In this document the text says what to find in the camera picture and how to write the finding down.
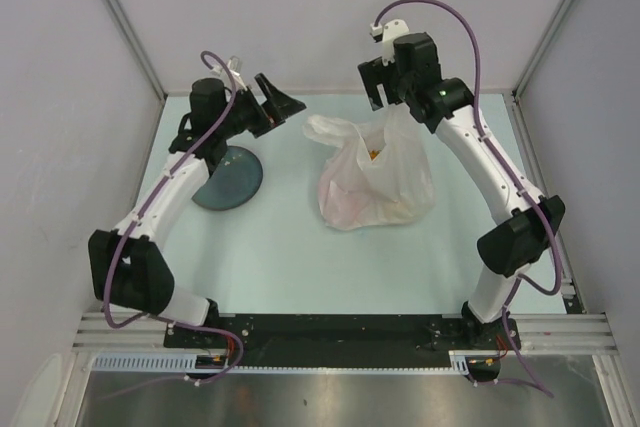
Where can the dark blue ceramic plate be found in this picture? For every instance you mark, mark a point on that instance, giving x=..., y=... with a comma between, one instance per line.
x=235, y=181

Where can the white slotted cable duct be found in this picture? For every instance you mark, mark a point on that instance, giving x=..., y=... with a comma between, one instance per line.
x=208, y=365

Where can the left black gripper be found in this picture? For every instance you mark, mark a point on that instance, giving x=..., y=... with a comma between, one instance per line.
x=279, y=107

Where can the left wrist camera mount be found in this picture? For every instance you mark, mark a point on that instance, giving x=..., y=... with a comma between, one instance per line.
x=230, y=75

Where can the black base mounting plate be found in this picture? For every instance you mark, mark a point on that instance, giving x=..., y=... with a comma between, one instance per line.
x=379, y=340

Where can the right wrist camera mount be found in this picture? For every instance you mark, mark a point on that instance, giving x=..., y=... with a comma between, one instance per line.
x=385, y=34

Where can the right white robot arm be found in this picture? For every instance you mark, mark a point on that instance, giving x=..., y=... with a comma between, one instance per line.
x=526, y=221

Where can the fake orange pineapple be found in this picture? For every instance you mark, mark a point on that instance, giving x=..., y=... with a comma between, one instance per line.
x=374, y=153

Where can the aluminium front frame rail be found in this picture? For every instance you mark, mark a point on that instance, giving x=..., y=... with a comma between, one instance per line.
x=553, y=334

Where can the white printed plastic bag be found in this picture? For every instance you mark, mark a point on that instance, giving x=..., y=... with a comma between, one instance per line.
x=354, y=192

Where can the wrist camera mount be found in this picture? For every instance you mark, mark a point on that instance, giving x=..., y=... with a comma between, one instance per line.
x=385, y=34
x=230, y=75

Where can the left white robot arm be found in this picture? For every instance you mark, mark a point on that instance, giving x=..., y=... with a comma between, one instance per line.
x=127, y=265

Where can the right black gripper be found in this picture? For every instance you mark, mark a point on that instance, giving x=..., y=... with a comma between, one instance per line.
x=374, y=73

